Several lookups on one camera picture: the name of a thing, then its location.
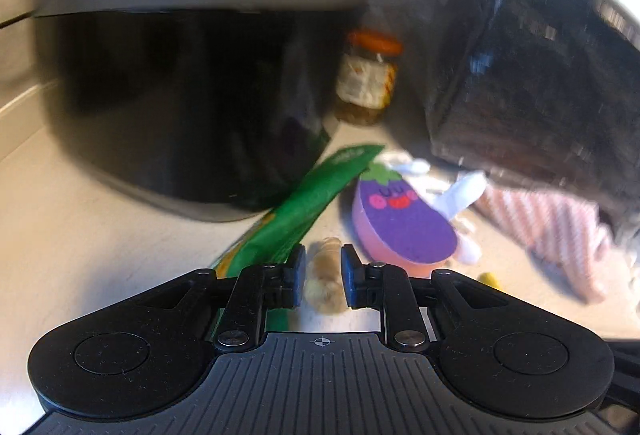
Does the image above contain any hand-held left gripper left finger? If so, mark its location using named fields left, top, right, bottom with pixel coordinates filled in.
left=142, top=243, right=307, bottom=351

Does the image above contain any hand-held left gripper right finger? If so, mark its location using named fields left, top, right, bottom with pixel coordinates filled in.
left=340, top=243, right=501, bottom=351

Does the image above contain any small beige ginger piece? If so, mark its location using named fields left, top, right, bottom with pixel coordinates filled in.
left=303, top=237, right=349, bottom=315

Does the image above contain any green plastic packet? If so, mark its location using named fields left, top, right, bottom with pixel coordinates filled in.
left=207, top=143, right=386, bottom=332

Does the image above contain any purple eggplant sponge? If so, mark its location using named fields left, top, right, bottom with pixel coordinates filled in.
left=351, top=163, right=459, bottom=279

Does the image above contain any glass jar with orange lid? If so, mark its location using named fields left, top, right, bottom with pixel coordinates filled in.
left=333, top=29, right=404, bottom=127

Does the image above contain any pink striped cloth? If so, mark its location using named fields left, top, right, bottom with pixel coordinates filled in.
left=474, top=187, right=614, bottom=304

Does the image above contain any black box appliance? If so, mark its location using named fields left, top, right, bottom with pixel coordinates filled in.
left=32, top=0, right=372, bottom=224

